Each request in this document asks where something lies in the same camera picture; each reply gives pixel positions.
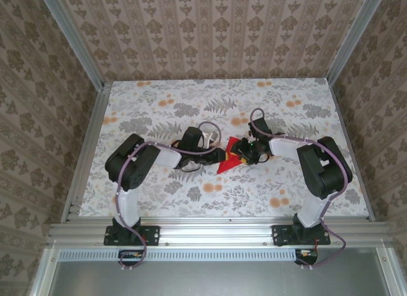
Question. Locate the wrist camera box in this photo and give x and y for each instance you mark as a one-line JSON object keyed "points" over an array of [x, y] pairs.
{"points": [[260, 128], [193, 137]]}

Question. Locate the red paper sheet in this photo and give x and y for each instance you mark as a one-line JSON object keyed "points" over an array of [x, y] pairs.
{"points": [[227, 167]]}

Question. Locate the aluminium lower frame bar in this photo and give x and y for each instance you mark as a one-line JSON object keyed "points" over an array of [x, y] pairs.
{"points": [[44, 273], [389, 273]]}

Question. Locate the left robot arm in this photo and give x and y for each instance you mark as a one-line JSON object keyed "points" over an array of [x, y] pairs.
{"points": [[143, 168]]}

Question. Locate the small black controller board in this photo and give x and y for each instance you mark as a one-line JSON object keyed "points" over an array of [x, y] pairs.
{"points": [[128, 261], [310, 259]]}

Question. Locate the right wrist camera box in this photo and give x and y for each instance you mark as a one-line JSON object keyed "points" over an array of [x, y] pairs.
{"points": [[260, 128]]}

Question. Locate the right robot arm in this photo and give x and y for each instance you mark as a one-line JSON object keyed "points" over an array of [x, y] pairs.
{"points": [[321, 172]]}

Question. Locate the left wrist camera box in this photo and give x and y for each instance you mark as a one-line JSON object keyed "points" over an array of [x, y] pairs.
{"points": [[193, 137]]}

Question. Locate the floral tablecloth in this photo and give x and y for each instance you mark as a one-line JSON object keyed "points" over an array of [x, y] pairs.
{"points": [[254, 194]]}

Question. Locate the grey metal sheet panel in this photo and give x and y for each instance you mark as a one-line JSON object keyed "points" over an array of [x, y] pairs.
{"points": [[216, 280]]}

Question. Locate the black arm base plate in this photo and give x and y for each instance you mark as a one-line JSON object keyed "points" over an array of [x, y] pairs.
{"points": [[152, 235], [281, 235]]}

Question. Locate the aluminium side rail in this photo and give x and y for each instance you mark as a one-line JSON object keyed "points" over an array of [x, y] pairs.
{"points": [[364, 184], [90, 143]]}

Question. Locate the aluminium frame post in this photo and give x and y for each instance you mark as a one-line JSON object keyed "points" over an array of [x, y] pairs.
{"points": [[354, 38], [75, 38]]}

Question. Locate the aluminium rail beam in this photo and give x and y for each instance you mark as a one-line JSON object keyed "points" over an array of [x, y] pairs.
{"points": [[216, 232]]}

